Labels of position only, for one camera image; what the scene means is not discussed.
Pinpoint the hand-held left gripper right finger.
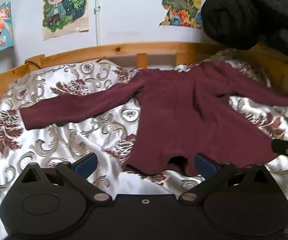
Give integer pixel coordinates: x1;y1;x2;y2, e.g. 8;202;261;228
178;152;272;204

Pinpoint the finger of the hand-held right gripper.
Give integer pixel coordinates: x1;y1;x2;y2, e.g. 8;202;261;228
271;139;288;170

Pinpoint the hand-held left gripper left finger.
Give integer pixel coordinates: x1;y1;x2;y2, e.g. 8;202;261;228
16;152;113;204

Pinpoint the maroon long-sleeved sweater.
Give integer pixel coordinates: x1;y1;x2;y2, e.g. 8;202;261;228
19;61;288;177

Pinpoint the floral satin bedspread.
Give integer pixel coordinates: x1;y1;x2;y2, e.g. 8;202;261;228
0;55;288;240

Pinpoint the dark fuzzy cloth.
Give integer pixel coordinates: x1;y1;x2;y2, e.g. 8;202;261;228
201;0;288;63

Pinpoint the small curled cartoon poster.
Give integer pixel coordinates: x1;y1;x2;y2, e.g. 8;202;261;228
0;1;15;52

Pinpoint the black cable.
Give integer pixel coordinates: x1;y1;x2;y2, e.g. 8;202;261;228
25;59;42;69

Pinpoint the wooden bed frame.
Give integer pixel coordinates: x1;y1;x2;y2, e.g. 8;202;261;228
0;41;288;110

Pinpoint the white wall pipe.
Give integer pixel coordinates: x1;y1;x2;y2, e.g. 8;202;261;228
94;0;102;46

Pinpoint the cartoon figure wall poster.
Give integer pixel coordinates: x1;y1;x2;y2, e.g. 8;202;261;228
42;0;89;40

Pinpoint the colourful landscape wall poster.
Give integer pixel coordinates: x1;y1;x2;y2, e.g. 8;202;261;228
153;0;202;29

